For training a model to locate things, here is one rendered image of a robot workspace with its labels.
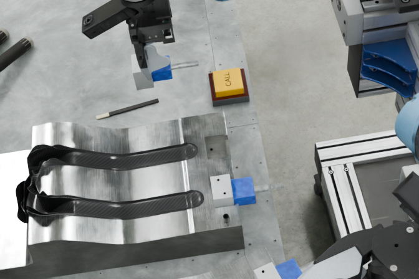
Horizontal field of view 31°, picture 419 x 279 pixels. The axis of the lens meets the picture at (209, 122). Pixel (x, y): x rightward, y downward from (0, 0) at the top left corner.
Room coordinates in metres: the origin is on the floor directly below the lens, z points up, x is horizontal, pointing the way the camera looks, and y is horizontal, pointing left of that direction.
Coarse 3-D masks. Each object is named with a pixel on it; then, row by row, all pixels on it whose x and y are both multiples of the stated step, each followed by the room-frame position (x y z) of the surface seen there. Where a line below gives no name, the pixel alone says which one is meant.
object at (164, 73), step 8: (168, 56) 1.04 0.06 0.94; (136, 64) 1.02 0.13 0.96; (176, 64) 1.02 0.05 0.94; (184, 64) 1.02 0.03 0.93; (192, 64) 1.01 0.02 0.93; (136, 72) 1.00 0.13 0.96; (152, 72) 1.00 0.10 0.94; (160, 72) 1.00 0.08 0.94; (168, 72) 1.00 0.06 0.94; (136, 80) 1.00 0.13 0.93; (144, 80) 1.00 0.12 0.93; (152, 80) 1.00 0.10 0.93; (160, 80) 1.00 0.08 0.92; (144, 88) 1.00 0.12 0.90
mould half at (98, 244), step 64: (64, 128) 0.91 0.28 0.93; (128, 128) 0.92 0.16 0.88; (192, 128) 0.89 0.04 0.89; (0, 192) 0.83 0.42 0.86; (64, 192) 0.76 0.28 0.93; (128, 192) 0.77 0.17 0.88; (0, 256) 0.69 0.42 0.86; (64, 256) 0.66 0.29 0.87; (128, 256) 0.66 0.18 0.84; (192, 256) 0.66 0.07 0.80
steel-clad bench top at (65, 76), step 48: (0, 0) 1.45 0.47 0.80; (48, 0) 1.42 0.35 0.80; (96, 0) 1.39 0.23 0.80; (192, 0) 1.34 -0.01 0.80; (0, 48) 1.28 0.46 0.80; (48, 48) 1.26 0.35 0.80; (96, 48) 1.23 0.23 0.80; (192, 48) 1.18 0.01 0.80; (240, 48) 1.16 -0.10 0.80; (0, 96) 1.13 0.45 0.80; (48, 96) 1.11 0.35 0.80; (96, 96) 1.09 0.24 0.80; (144, 96) 1.06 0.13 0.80; (192, 96) 1.04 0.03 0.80; (0, 144) 0.99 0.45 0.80; (240, 144) 0.90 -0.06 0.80
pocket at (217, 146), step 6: (210, 138) 0.86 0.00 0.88; (216, 138) 0.86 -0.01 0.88; (222, 138) 0.86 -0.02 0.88; (210, 144) 0.86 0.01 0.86; (216, 144) 0.86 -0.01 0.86; (222, 144) 0.86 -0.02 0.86; (228, 144) 0.85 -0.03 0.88; (210, 150) 0.85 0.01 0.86; (216, 150) 0.85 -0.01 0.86; (222, 150) 0.84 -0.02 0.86; (228, 150) 0.83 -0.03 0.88; (210, 156) 0.83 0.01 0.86; (216, 156) 0.83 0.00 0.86; (222, 156) 0.83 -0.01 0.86
